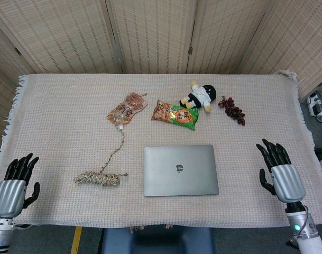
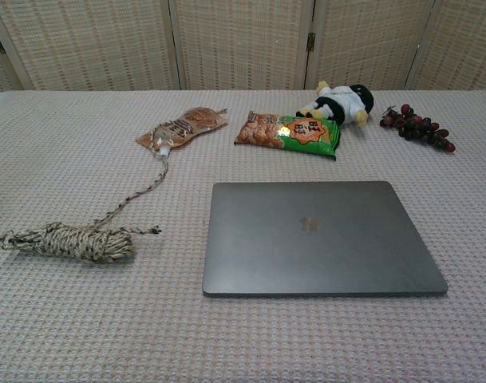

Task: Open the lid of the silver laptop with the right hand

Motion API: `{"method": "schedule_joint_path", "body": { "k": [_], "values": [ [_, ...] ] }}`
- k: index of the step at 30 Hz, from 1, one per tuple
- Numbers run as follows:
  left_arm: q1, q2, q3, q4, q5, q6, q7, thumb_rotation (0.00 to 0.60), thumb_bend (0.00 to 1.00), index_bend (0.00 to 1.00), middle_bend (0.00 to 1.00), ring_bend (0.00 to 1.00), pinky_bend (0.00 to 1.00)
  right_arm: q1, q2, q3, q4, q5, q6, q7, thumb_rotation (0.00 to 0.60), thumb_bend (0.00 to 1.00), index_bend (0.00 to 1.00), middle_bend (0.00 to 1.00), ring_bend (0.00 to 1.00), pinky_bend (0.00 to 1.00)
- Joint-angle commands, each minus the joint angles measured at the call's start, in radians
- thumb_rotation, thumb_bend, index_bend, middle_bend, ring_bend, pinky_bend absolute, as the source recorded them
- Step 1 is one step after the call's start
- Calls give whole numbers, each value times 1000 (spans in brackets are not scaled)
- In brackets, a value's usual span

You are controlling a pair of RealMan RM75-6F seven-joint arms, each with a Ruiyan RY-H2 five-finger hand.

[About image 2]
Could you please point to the silver grey laptop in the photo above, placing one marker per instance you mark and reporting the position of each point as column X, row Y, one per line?
column 290, row 239

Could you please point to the woven folding screen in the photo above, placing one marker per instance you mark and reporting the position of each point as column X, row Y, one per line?
column 242, row 44

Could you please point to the green orange snack bag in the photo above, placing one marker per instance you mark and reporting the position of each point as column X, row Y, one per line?
column 290, row 133

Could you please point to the orange brown snack pouch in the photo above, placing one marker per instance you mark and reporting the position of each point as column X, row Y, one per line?
column 186, row 125

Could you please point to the black white plush toy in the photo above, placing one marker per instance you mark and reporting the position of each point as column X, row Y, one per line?
column 346, row 101

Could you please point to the pink waffle tablecloth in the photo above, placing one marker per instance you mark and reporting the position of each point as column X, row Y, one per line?
column 107, row 311

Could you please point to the dark red grape bunch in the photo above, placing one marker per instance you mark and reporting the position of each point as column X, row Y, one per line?
column 420, row 123

